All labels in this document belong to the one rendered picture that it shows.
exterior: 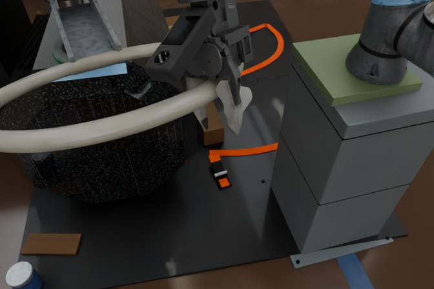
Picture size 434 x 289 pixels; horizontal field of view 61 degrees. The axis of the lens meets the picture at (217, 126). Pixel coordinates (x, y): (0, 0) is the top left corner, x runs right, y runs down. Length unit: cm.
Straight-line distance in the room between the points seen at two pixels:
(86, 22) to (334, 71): 78
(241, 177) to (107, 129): 156
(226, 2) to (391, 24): 70
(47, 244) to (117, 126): 149
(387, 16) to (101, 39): 79
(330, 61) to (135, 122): 94
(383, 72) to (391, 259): 98
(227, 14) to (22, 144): 32
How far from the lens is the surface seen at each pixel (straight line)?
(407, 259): 197
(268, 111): 236
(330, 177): 132
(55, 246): 191
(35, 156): 165
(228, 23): 55
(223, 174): 197
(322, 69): 127
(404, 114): 124
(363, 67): 125
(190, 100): 50
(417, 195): 220
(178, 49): 46
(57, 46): 144
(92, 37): 106
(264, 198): 192
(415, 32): 112
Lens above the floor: 161
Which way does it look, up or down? 46 degrees down
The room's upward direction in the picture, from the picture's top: straight up
